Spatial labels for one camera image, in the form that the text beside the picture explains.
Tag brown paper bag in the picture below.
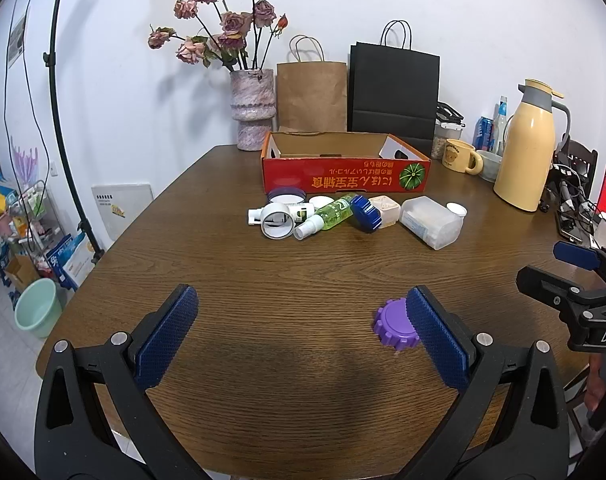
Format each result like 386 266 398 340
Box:
276 35 348 133

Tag black light stand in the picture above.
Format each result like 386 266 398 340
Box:
43 0 106 266

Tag black devices with cables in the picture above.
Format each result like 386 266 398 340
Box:
548 135 601 241

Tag white board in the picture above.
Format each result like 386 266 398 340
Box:
91 182 154 241

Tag pink marbled vase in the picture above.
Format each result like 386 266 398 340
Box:
230 69 275 152

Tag small brown cardboard box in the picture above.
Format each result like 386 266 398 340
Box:
3 255 41 291

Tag blue drink carton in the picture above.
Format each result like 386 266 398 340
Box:
473 116 495 152

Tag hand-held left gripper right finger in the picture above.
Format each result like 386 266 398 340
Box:
404 285 570 480

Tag green spray bottle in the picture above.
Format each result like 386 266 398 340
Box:
294 197 356 241

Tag large blue-rimmed white lid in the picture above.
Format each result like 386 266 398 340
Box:
267 187 306 207

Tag red cardboard box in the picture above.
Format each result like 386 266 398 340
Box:
261 131 431 196

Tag grey ceramic cup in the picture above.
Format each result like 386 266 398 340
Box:
476 150 504 183

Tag clear bottle with blue cap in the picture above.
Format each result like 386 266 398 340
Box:
492 96 509 156

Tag blue gear-shaped lid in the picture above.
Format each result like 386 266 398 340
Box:
350 195 382 233

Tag mint green bucket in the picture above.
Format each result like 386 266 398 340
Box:
14 277 64 338

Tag beige plug adapter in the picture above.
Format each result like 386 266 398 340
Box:
368 195 401 226

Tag black paper bag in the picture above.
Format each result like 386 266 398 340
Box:
347 20 440 143

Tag yellow thermos jug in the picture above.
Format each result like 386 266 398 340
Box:
493 78 571 212

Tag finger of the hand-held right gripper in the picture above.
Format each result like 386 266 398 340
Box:
516 265 591 311
554 241 606 286

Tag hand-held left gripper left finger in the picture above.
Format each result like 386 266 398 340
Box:
34 284 209 480

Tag dried pink roses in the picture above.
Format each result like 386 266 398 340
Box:
148 0 289 72

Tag cluttered storage rack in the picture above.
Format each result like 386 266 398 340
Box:
0 170 68 281

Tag purple gear-shaped lid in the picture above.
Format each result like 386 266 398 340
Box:
372 299 421 348

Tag blue and white carton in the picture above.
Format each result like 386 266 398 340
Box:
48 232 96 291

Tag yellow bear mug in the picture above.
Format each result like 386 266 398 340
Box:
442 139 484 175

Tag clear jar with black lid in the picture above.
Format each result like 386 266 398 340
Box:
432 102 465 158

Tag white spray bottle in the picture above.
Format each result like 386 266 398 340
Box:
248 205 316 226

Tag clear plastic box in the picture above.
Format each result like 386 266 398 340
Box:
399 196 464 251

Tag white tape roll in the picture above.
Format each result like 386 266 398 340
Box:
261 202 296 240

